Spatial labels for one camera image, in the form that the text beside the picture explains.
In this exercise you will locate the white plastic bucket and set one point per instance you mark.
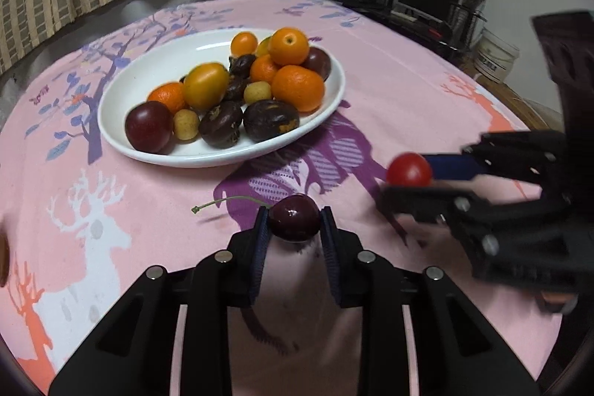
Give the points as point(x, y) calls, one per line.
point(496, 55)

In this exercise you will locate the dark red cherry with stem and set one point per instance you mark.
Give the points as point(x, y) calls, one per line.
point(295, 218)

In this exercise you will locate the red cherry tomato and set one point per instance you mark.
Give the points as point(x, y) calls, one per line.
point(410, 169)

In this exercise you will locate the white oval plate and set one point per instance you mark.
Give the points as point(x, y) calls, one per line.
point(139, 73)

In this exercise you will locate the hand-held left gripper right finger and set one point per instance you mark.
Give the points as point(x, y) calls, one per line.
point(332, 261)

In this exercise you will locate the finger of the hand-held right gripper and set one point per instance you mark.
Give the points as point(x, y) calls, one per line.
point(455, 166)
point(492, 238)

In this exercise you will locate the yellow-green tomato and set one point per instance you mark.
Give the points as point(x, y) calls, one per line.
point(205, 85)

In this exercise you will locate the dark passion fruit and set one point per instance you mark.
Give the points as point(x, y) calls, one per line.
point(270, 120)

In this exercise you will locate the dark purple tomato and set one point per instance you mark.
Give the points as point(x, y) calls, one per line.
point(318, 62)
point(149, 126)

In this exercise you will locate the pink printed tablecloth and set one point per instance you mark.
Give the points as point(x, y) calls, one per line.
point(394, 99)

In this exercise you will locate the small yellow-brown plum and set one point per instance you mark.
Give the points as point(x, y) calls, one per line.
point(185, 123)
point(256, 92)

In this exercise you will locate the black computer desk rack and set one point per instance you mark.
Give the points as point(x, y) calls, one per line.
point(417, 29)

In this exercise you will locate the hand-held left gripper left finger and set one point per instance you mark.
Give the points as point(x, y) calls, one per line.
point(258, 257)

